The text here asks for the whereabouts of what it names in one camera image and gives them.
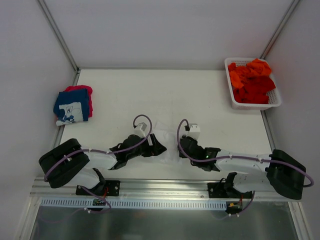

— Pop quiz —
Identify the white t-shirt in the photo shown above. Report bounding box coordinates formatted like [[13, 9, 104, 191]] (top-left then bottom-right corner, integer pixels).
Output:
[[151, 121, 182, 165]]

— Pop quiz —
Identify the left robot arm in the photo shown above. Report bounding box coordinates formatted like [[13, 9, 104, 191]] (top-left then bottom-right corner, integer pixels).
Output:
[[38, 133, 167, 196]]

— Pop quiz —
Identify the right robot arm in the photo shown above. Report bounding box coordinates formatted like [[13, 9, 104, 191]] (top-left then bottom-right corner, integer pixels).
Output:
[[177, 136, 306, 200]]

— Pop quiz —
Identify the folded blue printed t-shirt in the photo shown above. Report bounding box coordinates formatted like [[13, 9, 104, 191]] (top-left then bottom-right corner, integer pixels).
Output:
[[53, 91, 89, 127]]

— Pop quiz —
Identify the red t-shirt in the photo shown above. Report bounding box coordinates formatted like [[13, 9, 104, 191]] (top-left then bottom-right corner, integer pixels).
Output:
[[233, 76, 276, 105]]

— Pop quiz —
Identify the orange t-shirt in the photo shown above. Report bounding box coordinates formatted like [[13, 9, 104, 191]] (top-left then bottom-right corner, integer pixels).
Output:
[[227, 58, 272, 89]]

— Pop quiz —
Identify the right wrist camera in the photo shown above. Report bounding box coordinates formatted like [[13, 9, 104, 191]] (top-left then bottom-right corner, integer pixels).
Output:
[[184, 123, 201, 141]]

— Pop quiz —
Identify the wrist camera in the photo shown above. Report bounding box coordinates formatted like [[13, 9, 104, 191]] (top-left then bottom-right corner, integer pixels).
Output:
[[184, 123, 201, 141], [133, 122, 149, 139]]

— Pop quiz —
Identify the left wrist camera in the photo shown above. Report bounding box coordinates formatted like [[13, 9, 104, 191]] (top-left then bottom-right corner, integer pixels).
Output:
[[133, 122, 149, 139]]

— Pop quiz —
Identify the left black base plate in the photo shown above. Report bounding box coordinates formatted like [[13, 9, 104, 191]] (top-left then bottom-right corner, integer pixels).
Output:
[[87, 179, 121, 197]]

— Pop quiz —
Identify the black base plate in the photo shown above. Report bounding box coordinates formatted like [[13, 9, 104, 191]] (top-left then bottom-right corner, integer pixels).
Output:
[[207, 182, 253, 199], [87, 179, 121, 197]]

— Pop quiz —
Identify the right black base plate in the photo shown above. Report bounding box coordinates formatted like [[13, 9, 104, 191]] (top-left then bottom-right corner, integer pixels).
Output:
[[207, 182, 253, 199]]

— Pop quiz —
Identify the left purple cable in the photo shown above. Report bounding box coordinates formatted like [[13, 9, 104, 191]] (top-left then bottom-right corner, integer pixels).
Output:
[[37, 114, 154, 224]]

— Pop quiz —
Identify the aluminium mounting rail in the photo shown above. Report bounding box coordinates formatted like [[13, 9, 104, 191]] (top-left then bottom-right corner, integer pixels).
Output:
[[29, 175, 300, 202]]

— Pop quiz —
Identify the white slotted cable duct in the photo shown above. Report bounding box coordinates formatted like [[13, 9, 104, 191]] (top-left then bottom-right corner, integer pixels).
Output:
[[40, 197, 227, 211]]

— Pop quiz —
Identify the right aluminium frame post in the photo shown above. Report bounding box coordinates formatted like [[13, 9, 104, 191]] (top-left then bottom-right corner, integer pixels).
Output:
[[260, 0, 302, 60]]

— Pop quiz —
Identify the aluminium frame post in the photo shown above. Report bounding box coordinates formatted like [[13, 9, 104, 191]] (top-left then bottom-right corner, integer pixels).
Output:
[[260, 0, 302, 60], [36, 0, 80, 73]]

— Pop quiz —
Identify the left aluminium frame post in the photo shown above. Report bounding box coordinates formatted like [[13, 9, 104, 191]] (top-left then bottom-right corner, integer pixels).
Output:
[[36, 0, 80, 73]]

